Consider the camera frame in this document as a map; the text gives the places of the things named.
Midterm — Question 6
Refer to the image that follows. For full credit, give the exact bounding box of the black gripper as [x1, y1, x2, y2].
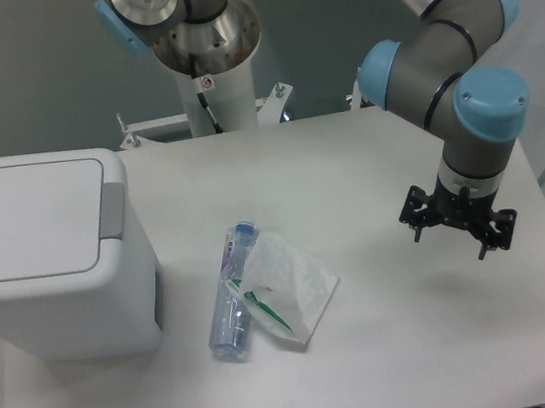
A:
[399, 179, 517, 260]

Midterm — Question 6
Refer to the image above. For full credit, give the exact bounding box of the white plastic trash can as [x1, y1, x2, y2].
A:
[0, 148, 163, 362]

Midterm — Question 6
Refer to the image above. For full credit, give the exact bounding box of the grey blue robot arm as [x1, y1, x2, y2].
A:
[94, 0, 529, 253]

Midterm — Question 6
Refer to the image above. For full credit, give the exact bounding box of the white plastic bag green print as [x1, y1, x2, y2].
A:
[239, 231, 340, 346]

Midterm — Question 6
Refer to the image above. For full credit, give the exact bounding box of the clear plastic water bottle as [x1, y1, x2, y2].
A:
[208, 219, 259, 359]

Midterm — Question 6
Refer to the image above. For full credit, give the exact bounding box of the white metal base bracket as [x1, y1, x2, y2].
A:
[117, 82, 294, 150]

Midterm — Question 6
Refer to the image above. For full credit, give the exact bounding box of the black cable on pedestal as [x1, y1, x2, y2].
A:
[187, 50, 224, 136]

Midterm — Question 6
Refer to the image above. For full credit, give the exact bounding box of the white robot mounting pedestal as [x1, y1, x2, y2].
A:
[147, 0, 274, 141]

